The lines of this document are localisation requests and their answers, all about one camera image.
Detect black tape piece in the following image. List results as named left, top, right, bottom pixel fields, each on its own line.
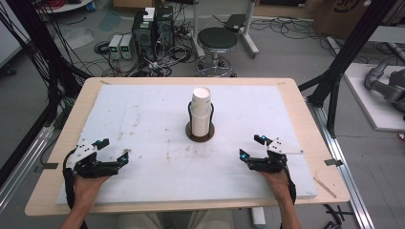
left=324, top=157, right=345, bottom=167
left=32, top=162, right=59, bottom=174

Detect stack of white paper cups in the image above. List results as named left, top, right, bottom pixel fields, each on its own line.
left=189, top=102, right=213, bottom=138

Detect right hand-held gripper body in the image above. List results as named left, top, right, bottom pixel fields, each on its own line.
left=246, top=136, right=305, bottom=175

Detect white foam mat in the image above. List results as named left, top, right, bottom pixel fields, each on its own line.
left=55, top=83, right=318, bottom=206

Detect white power strip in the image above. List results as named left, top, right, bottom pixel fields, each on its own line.
left=250, top=206, right=267, bottom=229

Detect black metal frame post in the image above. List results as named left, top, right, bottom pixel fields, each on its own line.
left=298, top=0, right=399, bottom=138

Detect person's left hand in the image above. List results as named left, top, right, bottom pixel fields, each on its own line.
left=73, top=174, right=111, bottom=207

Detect black round stool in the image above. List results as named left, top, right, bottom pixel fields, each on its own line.
left=194, top=26, right=240, bottom=78

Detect black floor clamps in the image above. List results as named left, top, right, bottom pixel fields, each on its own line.
left=322, top=203, right=355, bottom=229

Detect tangle of floor cables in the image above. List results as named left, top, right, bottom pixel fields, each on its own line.
left=93, top=30, right=199, bottom=78

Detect white floral paper cup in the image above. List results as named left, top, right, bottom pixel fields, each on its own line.
left=191, top=86, right=212, bottom=113

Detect person's right hand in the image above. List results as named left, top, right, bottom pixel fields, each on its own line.
left=259, top=170, right=294, bottom=207

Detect wooden table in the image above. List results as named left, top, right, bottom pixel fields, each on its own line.
left=24, top=76, right=352, bottom=218

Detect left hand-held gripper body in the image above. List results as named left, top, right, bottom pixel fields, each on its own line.
left=65, top=137, right=124, bottom=179

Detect person's beige clothing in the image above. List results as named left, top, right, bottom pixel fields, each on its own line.
left=117, top=209, right=236, bottom=229

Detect brown cardboard box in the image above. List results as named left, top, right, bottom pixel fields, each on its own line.
left=312, top=0, right=374, bottom=40

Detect black flat device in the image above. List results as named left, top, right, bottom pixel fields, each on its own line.
left=224, top=13, right=247, bottom=33

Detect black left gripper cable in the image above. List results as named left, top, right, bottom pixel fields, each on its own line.
left=62, top=149, right=90, bottom=229

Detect thin wooden stick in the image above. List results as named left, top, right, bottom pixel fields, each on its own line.
left=312, top=176, right=338, bottom=199

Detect round white table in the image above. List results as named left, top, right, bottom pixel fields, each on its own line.
left=33, top=0, right=94, bottom=14

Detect grey bench power supply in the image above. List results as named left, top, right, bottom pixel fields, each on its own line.
left=107, top=33, right=124, bottom=61
left=119, top=33, right=135, bottom=61

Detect small white box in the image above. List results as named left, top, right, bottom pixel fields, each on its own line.
left=142, top=7, right=157, bottom=23

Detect white floor board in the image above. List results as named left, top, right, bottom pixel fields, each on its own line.
left=343, top=61, right=405, bottom=133

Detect black metal frame with cables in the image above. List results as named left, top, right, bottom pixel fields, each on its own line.
left=0, top=0, right=84, bottom=189

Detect black wire cup holder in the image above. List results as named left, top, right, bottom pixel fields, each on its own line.
left=184, top=101, right=216, bottom=143

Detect black computer tower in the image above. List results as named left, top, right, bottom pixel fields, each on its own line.
left=131, top=11, right=158, bottom=62
left=155, top=5, right=176, bottom=50

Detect aluminium floor rail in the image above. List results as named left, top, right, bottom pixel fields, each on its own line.
left=306, top=97, right=377, bottom=229
left=0, top=125, right=55, bottom=214

